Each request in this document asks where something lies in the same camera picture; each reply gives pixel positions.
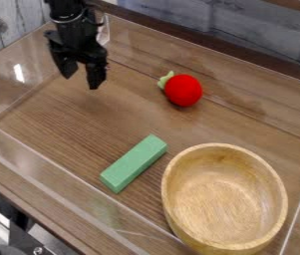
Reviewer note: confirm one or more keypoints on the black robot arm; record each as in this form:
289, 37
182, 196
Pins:
67, 9

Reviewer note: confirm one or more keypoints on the wooden oval bowl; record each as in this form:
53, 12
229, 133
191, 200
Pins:
223, 199

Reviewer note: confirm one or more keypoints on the green rectangular block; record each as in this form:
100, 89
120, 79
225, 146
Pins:
122, 172

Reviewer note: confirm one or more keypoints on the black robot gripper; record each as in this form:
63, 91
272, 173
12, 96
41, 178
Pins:
72, 43

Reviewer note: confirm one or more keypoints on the black metal frame bracket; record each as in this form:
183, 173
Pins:
19, 237

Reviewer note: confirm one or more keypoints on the clear acrylic tray enclosure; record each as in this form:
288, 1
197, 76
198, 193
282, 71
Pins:
63, 132

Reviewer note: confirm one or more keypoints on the red plush fruit green leaf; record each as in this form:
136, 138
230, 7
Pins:
181, 89

